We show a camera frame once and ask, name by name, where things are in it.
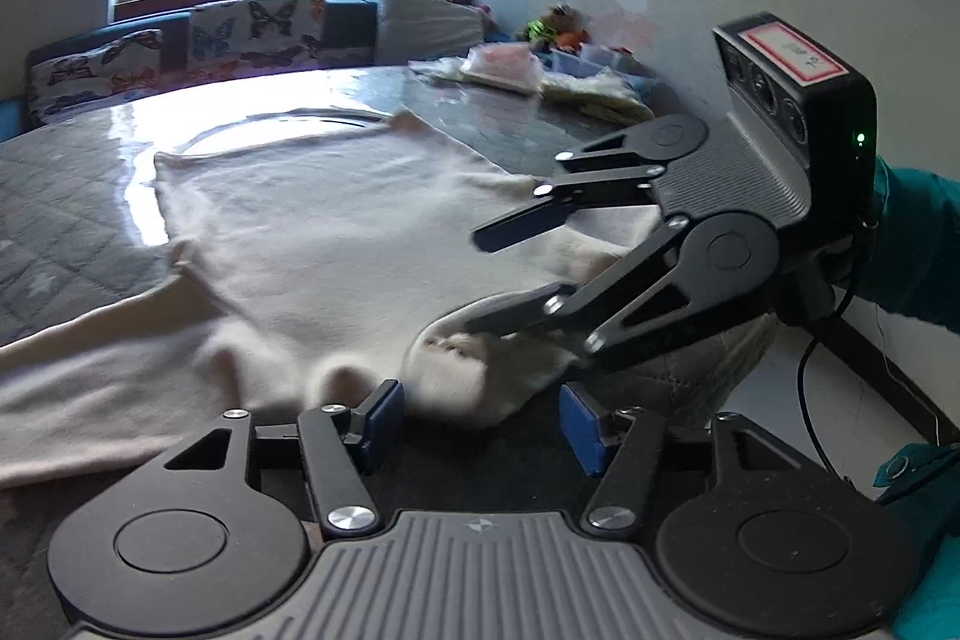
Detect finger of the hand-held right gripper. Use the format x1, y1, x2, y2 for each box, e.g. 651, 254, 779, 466
450, 212, 710, 375
471, 119, 676, 255

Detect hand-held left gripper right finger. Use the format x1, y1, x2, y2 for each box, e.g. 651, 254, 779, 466
559, 383, 820, 534

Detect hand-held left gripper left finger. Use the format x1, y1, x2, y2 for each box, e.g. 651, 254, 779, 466
161, 377, 406, 536

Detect cream knit sweater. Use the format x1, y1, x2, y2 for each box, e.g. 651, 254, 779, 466
0, 110, 676, 487

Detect person's right forearm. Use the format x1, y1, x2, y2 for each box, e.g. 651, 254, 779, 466
851, 155, 960, 319

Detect folded cream clothes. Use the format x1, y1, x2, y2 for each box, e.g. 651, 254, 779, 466
540, 68, 657, 124

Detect blue plastic box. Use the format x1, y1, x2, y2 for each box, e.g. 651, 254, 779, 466
551, 47, 653, 86

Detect clear plastic bag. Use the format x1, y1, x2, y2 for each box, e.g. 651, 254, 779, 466
409, 55, 473, 82

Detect teddy bear toy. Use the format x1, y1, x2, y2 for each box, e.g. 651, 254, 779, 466
525, 4, 578, 45

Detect grey pillow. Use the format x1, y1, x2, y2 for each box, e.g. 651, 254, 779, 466
373, 0, 485, 65

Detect round black induction cooktop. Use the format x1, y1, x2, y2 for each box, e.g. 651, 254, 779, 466
176, 111, 391, 157

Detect blue sofa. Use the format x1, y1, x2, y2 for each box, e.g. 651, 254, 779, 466
0, 0, 383, 142

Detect square butterfly print cushion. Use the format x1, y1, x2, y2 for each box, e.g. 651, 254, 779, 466
187, 0, 329, 79

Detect person's teal jacket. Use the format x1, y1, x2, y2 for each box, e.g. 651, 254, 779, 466
874, 439, 960, 640

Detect wide butterfly print cushion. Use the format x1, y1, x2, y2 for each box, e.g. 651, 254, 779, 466
28, 29, 164, 124

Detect black cable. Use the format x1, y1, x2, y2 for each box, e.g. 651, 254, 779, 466
796, 295, 856, 483

